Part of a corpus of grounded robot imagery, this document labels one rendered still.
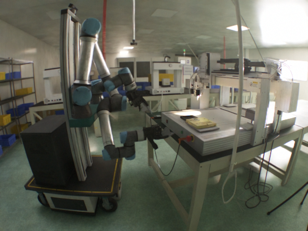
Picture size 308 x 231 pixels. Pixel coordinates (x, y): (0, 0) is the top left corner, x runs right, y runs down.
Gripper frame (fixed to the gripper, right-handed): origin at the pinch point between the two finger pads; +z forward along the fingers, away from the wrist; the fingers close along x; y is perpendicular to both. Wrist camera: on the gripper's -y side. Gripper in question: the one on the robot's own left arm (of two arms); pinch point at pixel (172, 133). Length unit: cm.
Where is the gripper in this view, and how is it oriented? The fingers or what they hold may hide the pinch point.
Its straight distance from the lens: 114.8
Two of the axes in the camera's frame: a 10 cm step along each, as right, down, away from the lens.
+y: -0.2, -9.7, -2.6
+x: -2.9, -2.4, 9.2
